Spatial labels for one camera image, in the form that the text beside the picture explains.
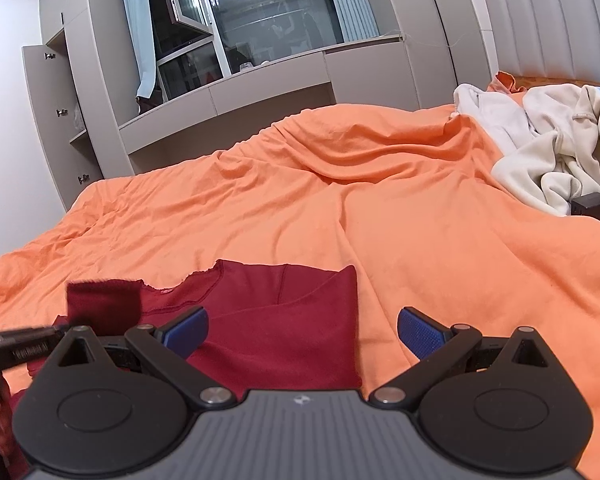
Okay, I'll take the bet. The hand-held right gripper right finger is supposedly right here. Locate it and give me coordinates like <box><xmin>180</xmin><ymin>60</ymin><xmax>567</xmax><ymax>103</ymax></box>
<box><xmin>370</xmin><ymin>306</ymin><xmax>562</xmax><ymax>409</ymax></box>

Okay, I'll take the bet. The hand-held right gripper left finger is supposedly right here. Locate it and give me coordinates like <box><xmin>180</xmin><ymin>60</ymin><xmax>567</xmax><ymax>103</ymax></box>
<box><xmin>46</xmin><ymin>306</ymin><xmax>236</xmax><ymax>409</ymax></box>

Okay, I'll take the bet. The dark red shirt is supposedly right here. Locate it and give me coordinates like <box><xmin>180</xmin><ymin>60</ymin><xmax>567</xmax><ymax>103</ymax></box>
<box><xmin>5</xmin><ymin>259</ymin><xmax>363</xmax><ymax>480</ymax></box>

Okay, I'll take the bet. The orange blanket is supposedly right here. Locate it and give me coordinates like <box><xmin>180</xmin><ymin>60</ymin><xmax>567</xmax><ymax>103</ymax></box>
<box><xmin>0</xmin><ymin>72</ymin><xmax>600</xmax><ymax>480</ymax></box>

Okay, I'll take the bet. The small black box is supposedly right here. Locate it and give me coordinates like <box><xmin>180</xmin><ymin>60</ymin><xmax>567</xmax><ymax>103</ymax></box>
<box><xmin>570</xmin><ymin>192</ymin><xmax>600</xmax><ymax>224</ymax></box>

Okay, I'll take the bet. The cream hoodie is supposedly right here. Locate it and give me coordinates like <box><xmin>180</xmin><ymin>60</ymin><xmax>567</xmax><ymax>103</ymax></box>
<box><xmin>490</xmin><ymin>84</ymin><xmax>600</xmax><ymax>226</ymax></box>

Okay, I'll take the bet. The white garment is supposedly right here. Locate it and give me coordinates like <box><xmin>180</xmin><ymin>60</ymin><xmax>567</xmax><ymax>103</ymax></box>
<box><xmin>449</xmin><ymin>82</ymin><xmax>538</xmax><ymax>152</ymax></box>

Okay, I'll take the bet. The orange bed sheet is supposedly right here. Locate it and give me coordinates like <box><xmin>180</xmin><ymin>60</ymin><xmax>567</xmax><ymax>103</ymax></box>
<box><xmin>486</xmin><ymin>72</ymin><xmax>600</xmax><ymax>95</ymax></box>

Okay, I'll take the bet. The light blue curtain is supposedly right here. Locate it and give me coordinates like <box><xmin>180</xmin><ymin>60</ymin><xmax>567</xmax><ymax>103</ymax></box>
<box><xmin>117</xmin><ymin>0</ymin><xmax>162</xmax><ymax>102</ymax></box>
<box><xmin>320</xmin><ymin>0</ymin><xmax>384</xmax><ymax>44</ymax></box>

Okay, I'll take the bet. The window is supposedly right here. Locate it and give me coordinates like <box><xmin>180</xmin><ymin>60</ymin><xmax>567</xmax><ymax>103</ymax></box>
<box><xmin>145</xmin><ymin>0</ymin><xmax>347</xmax><ymax>104</ymax></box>

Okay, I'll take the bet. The grey padded headboard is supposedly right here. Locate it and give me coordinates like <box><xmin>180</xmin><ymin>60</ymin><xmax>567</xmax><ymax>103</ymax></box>
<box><xmin>484</xmin><ymin>0</ymin><xmax>600</xmax><ymax>89</ymax></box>

